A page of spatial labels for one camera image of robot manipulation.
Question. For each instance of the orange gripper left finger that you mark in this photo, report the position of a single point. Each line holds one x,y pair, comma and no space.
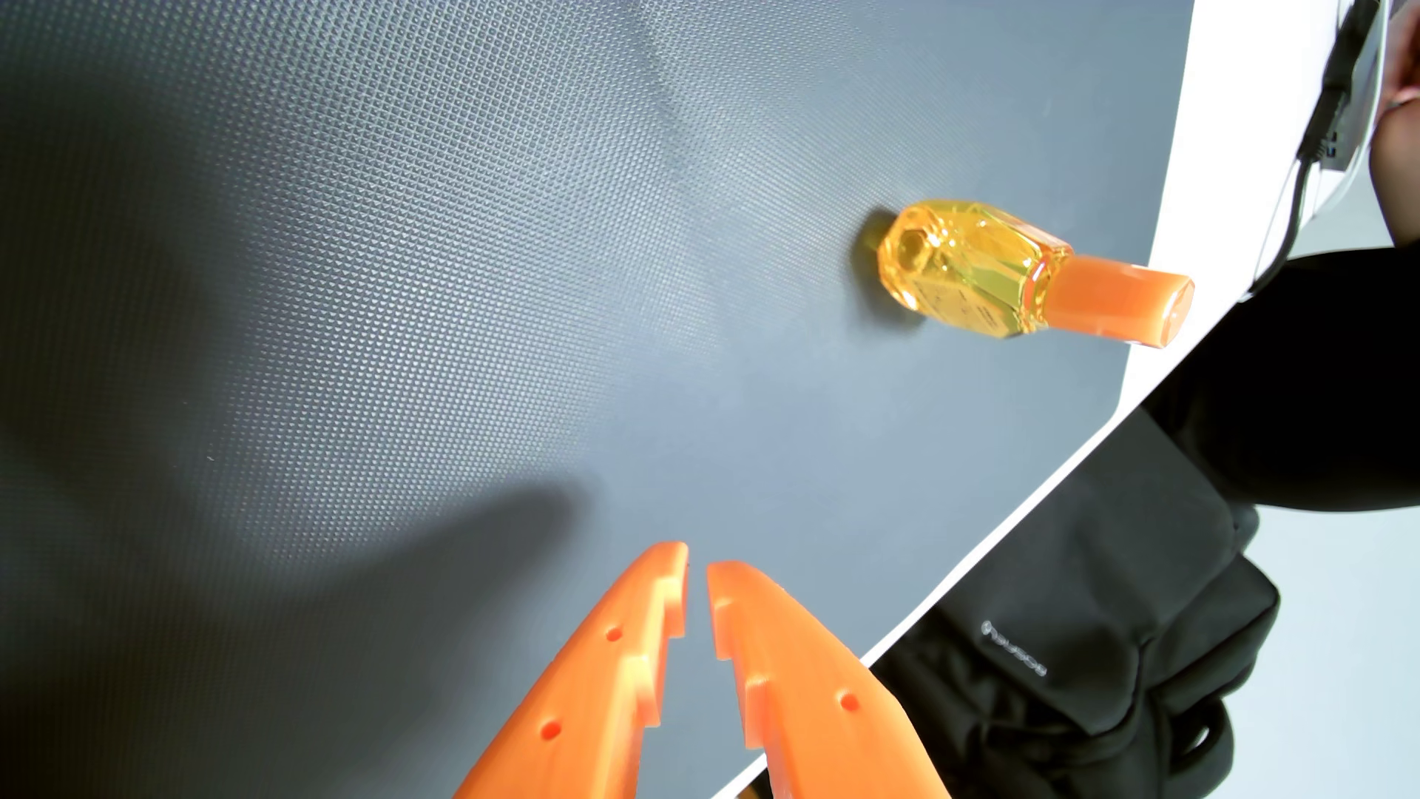
588,699

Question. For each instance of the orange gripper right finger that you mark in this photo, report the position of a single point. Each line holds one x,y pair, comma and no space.
810,710

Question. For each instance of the yellow eyedrops bottle orange cap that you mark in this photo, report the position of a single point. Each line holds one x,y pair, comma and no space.
987,272

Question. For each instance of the person's hand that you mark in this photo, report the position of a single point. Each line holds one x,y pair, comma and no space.
1400,166

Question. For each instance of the black fabric bag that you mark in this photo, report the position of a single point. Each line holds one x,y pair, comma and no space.
1087,621

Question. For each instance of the dark grey textured mat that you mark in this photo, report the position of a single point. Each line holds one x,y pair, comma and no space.
444,277

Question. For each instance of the white device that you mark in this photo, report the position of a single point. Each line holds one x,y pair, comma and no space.
1356,111

